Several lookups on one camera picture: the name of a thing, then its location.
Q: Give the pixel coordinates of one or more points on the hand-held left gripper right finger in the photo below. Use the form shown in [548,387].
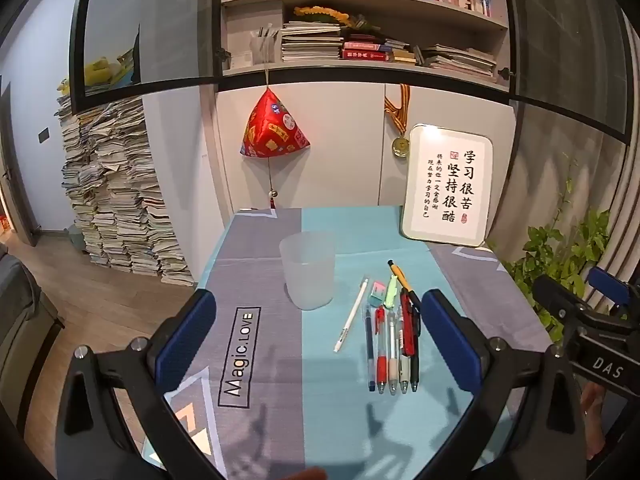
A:
[450,332]

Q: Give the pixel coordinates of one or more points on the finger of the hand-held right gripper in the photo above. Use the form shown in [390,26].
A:
[607,282]
[555,297]

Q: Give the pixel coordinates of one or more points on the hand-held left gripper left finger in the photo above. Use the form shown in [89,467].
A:
[185,332]

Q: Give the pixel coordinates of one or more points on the red barrel pen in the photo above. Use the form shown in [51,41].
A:
[406,332]

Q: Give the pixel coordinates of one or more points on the black gel pen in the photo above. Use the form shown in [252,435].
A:
[414,370]

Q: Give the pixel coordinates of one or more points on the clear pen with beige grip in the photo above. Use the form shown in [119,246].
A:
[393,360]

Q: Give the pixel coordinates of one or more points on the red gel pen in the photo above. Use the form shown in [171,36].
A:
[381,360]

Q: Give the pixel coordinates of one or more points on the dark blue gel pen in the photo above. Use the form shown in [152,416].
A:
[369,350]

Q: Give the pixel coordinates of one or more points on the white pen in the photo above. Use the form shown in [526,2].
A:
[352,317]

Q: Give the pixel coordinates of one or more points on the translucent plastic cup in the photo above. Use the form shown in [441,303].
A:
[307,280]

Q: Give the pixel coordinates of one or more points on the person's right hand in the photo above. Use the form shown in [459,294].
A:
[595,415]

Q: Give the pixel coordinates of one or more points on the green potted plant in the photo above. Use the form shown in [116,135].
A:
[565,250]

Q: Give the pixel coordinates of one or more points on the green highlighter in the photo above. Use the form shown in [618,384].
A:
[391,292]

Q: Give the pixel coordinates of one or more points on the orange black pen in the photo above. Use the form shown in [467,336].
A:
[398,272]

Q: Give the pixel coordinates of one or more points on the green and pink eraser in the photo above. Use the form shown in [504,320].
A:
[377,294]

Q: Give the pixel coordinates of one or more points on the teal and grey tablecloth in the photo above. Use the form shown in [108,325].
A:
[325,410]

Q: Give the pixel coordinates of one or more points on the framed calligraphy sign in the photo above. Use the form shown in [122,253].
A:
[447,185]

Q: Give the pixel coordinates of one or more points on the grey sofa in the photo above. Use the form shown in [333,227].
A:
[25,320]

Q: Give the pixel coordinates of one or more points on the tall pile of books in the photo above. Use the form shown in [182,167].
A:
[117,185]

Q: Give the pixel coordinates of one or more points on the gold medal with striped ribbon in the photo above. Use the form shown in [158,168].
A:
[400,146]

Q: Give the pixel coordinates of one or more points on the red hanging ornament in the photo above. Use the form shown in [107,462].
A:
[272,130]

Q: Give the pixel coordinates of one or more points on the glass cabinet door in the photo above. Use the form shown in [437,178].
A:
[565,40]
[150,25]

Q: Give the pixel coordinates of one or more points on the stack of paper booklets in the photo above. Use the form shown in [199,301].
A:
[460,62]

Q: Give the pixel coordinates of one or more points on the yellow plush toy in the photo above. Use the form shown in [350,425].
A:
[102,70]

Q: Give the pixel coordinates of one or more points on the stack of red books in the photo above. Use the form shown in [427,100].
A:
[372,51]

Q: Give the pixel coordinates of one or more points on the translucent pen holder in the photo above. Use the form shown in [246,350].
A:
[263,47]

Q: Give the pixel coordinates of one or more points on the stack of white booklets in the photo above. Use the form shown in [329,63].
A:
[311,42]

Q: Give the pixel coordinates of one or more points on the white bookshelf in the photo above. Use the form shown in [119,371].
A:
[380,5]

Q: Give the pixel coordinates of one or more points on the yellow sunflower decoration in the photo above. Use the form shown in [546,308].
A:
[325,14]

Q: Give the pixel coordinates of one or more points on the dark wall switch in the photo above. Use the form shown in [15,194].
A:
[43,135]

